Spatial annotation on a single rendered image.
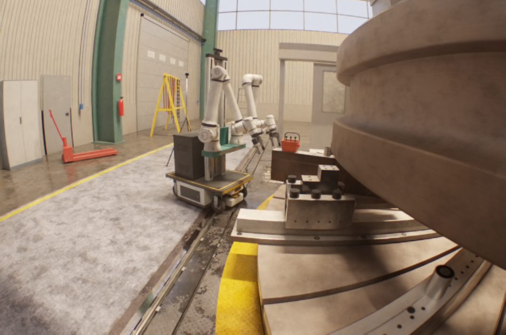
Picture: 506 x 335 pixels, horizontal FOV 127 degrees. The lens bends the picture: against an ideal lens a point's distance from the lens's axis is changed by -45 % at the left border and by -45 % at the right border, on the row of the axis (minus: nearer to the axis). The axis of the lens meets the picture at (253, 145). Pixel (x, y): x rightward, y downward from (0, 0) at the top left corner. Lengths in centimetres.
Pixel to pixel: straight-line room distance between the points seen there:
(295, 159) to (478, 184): 214
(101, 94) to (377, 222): 781
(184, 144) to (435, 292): 258
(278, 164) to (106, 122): 625
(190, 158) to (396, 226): 219
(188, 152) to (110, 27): 630
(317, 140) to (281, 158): 305
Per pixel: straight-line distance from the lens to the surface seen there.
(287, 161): 266
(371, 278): 147
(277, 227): 160
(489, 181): 81
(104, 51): 814
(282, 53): 550
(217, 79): 217
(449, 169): 86
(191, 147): 263
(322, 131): 563
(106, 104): 785
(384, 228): 181
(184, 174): 282
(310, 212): 146
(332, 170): 151
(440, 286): 86
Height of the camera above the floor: 125
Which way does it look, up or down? 11 degrees down
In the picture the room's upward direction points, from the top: 2 degrees clockwise
